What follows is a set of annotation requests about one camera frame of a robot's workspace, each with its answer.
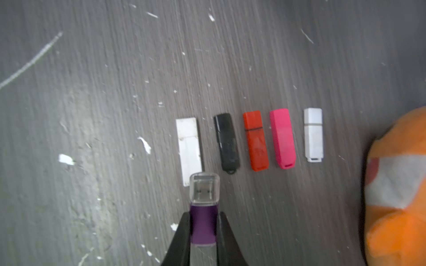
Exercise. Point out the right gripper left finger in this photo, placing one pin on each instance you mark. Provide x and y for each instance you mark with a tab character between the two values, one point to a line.
178	253

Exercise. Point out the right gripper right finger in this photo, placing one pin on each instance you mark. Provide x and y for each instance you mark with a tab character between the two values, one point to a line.
228	252

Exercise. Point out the purple usb drive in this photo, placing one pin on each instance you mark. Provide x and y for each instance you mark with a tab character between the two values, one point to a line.
203	225

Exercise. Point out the clear usb cap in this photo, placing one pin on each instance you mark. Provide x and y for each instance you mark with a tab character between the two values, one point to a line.
204	189

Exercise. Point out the black usb drive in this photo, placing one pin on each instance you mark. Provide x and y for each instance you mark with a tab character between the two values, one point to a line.
226	138

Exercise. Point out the red usb drive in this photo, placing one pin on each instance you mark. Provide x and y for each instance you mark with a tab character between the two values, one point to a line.
256	140

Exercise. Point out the white usb drive short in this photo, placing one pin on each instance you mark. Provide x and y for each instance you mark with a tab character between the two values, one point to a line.
189	148

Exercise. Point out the pink usb drive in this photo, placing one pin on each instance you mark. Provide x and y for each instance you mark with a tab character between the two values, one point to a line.
283	138

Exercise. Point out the white usb drive long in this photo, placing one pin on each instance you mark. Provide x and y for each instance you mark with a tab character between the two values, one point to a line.
313	129

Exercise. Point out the orange plush whale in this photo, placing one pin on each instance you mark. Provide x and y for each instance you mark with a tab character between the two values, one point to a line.
395	194

